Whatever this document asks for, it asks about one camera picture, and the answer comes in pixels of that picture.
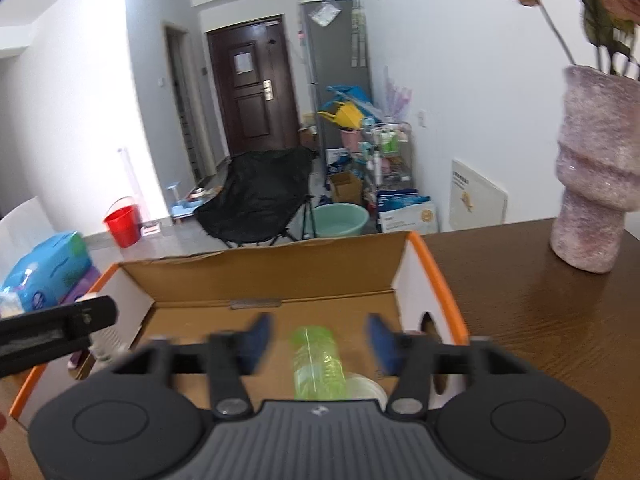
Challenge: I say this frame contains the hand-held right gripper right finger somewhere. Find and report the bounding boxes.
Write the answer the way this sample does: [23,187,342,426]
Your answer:
[367,312,526,417]

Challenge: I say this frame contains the bunch of dried pink roses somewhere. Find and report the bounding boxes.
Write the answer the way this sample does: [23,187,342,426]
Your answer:
[490,0,640,79]

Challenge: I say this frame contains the hanging folded umbrellas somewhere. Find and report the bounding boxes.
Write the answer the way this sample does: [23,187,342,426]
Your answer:
[350,0,369,69]

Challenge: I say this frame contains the pink stone vase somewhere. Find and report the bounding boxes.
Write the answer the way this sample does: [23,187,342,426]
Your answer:
[550,64,640,274]

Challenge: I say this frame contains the white board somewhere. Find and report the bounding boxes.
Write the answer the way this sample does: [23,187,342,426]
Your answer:
[448,159,508,232]

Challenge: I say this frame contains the green spray bottle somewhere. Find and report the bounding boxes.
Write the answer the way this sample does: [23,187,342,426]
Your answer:
[289,325,348,402]

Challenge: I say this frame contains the purple tissue pack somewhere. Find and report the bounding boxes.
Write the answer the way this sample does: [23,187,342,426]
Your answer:
[60,265,104,306]

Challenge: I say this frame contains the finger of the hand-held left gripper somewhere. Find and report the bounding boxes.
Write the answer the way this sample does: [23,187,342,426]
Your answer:
[62,296,118,335]

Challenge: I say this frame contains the pet bowl stand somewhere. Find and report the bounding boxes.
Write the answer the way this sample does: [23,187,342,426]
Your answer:
[167,182,221,221]

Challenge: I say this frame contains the pink bucket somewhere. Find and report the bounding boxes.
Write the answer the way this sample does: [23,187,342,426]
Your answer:
[339,127,366,154]

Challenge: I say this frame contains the red bucket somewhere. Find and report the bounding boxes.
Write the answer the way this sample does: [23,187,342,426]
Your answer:
[103,197,142,249]

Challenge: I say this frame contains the black folding chair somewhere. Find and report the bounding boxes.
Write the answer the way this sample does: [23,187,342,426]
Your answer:
[194,148,314,249]

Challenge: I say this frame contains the blue tissue pack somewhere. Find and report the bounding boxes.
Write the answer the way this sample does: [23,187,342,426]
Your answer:
[0,195,94,312]

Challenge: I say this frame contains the white pole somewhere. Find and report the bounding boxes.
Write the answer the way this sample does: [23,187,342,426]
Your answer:
[117,147,136,202]

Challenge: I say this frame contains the clear plastic bag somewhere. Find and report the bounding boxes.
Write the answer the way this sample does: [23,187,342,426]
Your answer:
[310,2,341,26]

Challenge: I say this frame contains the green basin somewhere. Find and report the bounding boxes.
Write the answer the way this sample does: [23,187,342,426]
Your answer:
[314,202,370,239]

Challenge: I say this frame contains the red cardboard box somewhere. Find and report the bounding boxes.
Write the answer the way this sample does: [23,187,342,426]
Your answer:
[9,231,470,431]

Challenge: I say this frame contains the blue dustpan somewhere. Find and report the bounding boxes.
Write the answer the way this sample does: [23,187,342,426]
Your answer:
[326,85,374,111]

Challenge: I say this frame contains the small brown cardboard box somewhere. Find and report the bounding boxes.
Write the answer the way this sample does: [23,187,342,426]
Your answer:
[327,171,364,206]

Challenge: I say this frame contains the dark brown door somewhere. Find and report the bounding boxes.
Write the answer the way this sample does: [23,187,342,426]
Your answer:
[206,15,300,157]

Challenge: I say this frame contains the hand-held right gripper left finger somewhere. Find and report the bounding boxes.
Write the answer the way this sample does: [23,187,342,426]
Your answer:
[107,312,274,420]

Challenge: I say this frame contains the large white cap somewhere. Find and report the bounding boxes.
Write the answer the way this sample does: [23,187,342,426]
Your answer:
[345,372,389,409]

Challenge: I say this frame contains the metal rack cart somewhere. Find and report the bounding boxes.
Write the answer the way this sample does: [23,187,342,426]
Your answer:
[361,120,416,202]

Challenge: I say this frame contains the purple decorative branches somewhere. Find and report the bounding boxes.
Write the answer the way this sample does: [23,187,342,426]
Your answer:
[382,65,414,122]

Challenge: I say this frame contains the blue and white box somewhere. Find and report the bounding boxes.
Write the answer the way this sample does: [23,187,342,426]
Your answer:
[376,190,440,235]

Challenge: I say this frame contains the grey refrigerator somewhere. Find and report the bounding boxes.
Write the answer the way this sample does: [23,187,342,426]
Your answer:
[299,0,373,153]

